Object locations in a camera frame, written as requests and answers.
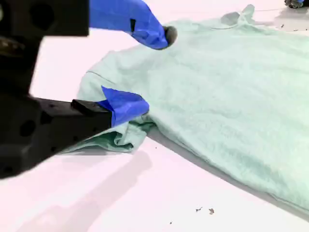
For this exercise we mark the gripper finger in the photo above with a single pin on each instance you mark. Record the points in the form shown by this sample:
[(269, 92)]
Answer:
[(120, 14), (125, 106), (294, 3)]

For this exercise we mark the pale green T-shirt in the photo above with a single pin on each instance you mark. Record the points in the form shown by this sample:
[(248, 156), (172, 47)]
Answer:
[(217, 84)]

